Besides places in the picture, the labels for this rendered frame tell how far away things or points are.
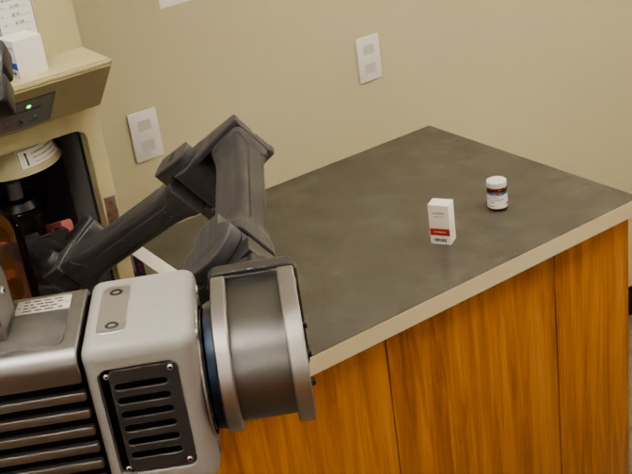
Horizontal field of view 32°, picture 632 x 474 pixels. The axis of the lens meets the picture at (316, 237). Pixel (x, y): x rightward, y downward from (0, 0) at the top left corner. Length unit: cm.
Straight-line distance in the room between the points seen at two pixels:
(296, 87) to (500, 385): 87
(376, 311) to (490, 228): 39
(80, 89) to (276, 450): 74
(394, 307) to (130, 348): 120
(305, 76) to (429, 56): 39
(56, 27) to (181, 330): 104
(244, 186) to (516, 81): 190
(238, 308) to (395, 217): 145
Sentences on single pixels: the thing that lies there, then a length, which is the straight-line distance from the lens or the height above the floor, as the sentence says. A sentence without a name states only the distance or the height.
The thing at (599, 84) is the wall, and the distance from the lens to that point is 343.
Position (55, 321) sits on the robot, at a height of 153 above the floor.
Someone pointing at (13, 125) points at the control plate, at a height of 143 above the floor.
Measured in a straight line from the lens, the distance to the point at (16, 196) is 203.
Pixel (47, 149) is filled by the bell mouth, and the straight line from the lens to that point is 199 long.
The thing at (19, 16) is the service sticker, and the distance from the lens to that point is 189.
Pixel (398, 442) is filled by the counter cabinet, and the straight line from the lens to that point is 226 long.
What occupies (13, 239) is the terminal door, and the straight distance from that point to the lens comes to 162.
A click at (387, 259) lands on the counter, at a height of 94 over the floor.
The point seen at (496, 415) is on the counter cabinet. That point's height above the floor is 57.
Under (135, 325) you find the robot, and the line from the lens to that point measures 96.
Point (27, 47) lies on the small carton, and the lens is 181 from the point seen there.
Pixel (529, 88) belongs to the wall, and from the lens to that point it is 321.
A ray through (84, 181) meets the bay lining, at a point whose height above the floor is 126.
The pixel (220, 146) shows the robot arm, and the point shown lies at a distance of 150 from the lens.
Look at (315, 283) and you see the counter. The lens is 221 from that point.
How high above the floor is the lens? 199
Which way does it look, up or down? 26 degrees down
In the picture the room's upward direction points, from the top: 8 degrees counter-clockwise
